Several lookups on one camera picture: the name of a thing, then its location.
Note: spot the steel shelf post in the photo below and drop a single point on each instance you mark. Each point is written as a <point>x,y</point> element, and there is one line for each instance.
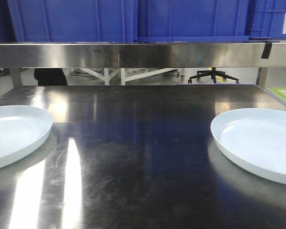
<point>16,77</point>
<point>261,77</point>

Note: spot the left steel shelf post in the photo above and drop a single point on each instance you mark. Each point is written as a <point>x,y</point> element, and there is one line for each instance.
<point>16,77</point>

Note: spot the black office chair base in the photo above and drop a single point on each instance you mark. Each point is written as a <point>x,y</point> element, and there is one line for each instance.
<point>213,73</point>

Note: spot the black tape strip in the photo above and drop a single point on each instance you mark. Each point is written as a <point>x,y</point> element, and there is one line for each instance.
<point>267,50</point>

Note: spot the white table frame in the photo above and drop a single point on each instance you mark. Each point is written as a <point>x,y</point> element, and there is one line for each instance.
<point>125,74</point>

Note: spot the right steel shelf post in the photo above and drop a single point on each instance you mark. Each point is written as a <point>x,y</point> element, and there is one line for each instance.
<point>261,77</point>

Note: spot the left blue plastic crate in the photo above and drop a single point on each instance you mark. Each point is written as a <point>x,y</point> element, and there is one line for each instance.
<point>74,20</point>

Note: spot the stainless steel shelf rail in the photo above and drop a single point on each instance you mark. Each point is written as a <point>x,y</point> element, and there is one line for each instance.
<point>140,55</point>

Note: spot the light blue plate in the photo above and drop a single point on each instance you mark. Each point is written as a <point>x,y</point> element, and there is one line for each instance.
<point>23,129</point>
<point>254,139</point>

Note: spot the person in dark trousers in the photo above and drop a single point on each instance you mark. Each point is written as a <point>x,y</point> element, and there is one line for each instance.
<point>50,77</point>

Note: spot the blue plastic crate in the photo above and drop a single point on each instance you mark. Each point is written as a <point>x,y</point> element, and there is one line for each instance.
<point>265,19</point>
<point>74,20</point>
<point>192,20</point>

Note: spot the middle blue plastic crate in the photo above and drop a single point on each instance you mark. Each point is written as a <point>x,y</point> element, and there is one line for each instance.
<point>192,20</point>

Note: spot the right blue plastic crate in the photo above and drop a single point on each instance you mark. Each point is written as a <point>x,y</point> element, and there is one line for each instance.
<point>265,19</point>

